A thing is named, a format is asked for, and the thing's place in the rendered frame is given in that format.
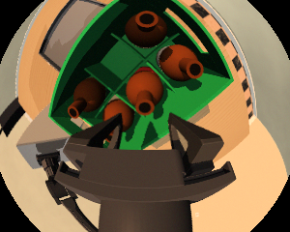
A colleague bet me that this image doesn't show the green plastic crate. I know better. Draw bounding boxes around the green plastic crate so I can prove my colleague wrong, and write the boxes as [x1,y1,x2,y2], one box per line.
[48,0,234,150]

